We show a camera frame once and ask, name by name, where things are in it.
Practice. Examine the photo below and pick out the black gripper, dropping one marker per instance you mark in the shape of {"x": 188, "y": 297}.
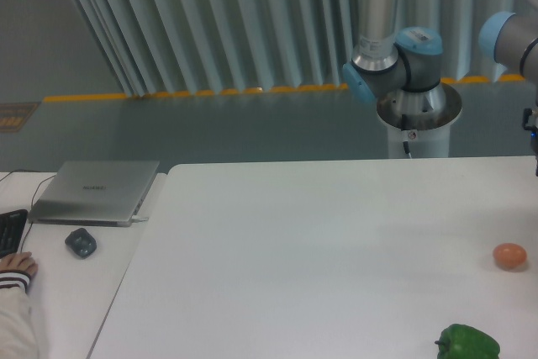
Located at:
{"x": 529, "y": 123}

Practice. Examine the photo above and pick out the white sleeved forearm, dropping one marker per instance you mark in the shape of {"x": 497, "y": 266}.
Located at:
{"x": 18, "y": 339}

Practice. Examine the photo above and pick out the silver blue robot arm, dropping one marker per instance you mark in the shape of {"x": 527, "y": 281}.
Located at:
{"x": 401, "y": 73}

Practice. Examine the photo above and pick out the green bell pepper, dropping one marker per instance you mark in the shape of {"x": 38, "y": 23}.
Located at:
{"x": 464, "y": 341}

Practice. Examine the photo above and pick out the person's hand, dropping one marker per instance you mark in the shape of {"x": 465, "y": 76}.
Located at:
{"x": 20, "y": 262}

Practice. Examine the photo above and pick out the brown egg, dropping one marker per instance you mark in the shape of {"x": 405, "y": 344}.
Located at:
{"x": 509, "y": 255}

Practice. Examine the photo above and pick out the pleated grey curtain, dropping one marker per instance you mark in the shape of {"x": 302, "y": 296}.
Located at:
{"x": 193, "y": 46}

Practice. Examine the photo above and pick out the white plug in laptop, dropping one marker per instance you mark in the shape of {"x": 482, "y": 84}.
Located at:
{"x": 138, "y": 219}

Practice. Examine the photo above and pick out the closed silver laptop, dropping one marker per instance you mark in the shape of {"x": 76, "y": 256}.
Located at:
{"x": 108, "y": 193}

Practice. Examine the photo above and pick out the black computer mouse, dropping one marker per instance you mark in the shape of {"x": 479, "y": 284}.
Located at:
{"x": 81, "y": 243}

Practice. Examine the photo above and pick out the black keyboard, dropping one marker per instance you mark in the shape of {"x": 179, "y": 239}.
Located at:
{"x": 11, "y": 231}

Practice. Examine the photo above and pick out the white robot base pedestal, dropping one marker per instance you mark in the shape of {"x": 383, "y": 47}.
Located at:
{"x": 432, "y": 143}

